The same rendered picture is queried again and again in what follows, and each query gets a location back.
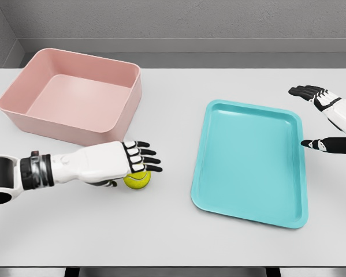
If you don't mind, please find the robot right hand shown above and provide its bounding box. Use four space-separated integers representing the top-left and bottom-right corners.
288 84 346 156

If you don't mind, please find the pink plastic basket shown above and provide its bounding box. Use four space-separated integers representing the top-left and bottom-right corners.
0 48 142 147

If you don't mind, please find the blue plastic tray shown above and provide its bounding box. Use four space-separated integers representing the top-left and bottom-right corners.
190 99 309 230

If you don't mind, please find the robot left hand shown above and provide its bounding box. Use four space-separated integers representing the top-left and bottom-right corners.
79 140 163 189

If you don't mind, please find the yellow tennis ball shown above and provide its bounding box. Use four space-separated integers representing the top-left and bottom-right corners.
123 171 151 191

